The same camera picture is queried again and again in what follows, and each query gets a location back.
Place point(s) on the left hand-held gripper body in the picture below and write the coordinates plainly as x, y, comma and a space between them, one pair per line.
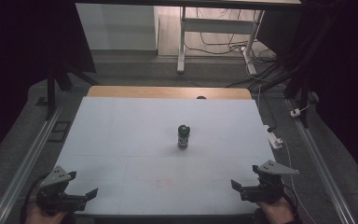
54, 194

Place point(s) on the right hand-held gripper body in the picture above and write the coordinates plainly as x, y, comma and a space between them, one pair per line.
265, 191

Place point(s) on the person's right hand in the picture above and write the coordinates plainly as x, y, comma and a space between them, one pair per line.
276, 213

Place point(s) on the person's left hand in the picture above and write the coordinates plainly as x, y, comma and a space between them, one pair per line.
40, 217

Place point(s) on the white power strip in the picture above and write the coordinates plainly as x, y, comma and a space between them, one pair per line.
273, 138

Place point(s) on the black floor plate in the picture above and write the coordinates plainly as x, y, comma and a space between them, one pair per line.
59, 131

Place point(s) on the small white adapter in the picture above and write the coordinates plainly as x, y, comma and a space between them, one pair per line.
295, 112

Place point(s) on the white table cover sheet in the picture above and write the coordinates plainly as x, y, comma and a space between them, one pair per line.
136, 140

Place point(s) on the dark green jar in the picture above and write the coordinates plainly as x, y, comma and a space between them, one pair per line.
183, 137

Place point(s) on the black stand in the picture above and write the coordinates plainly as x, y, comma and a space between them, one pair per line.
303, 81
51, 93

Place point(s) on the white cabinet panel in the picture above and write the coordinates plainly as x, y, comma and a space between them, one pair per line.
116, 26

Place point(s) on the aluminium rail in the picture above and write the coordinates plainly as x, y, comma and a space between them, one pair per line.
24, 165
320, 168

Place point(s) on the white desk frame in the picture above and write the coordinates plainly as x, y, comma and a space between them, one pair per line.
213, 26

